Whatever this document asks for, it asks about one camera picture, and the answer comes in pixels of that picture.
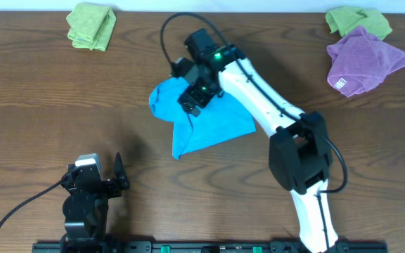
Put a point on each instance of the blue cloth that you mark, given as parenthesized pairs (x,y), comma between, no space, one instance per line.
(222,120)

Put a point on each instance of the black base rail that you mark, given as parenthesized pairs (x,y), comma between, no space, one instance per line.
(175,247)

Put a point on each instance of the crumpled green cloth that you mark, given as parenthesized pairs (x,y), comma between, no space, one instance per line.
(346,19)

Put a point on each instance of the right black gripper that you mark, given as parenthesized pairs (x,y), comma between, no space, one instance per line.
(190,103)

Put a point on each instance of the purple cloth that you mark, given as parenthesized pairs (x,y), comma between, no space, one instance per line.
(361,62)

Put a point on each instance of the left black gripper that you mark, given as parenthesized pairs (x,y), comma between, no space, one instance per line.
(107,186)

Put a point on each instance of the folded green cloth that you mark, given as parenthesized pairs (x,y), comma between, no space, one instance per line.
(91,26)

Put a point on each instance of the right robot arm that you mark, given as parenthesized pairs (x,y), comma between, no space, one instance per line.
(299,151)

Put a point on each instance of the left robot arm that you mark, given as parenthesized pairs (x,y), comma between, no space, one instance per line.
(86,208)

